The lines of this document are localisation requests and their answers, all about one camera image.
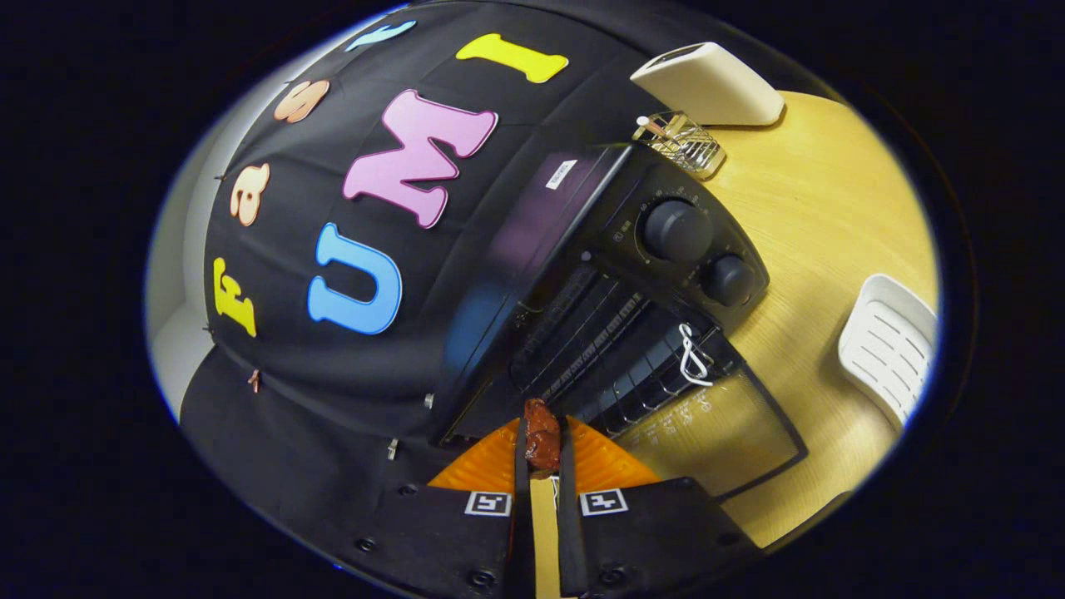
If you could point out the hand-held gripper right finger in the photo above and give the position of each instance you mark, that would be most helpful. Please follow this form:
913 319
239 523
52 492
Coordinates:
568 516

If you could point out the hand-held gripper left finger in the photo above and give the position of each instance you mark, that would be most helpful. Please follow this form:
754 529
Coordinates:
522 516

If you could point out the red-brown meat piece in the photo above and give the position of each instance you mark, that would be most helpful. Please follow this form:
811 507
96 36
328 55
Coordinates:
542 437

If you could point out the black toaster oven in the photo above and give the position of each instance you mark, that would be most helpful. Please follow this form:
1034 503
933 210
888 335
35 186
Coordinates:
616 200

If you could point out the white toaster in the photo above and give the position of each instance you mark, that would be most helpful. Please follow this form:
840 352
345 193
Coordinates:
707 83

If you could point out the black backdrop cloth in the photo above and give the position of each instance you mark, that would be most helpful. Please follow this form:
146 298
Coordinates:
333 374

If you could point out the pink clip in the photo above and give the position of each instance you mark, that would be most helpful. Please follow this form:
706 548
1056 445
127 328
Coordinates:
255 381

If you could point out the white ribbed plate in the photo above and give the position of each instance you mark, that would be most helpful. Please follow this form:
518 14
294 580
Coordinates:
886 345

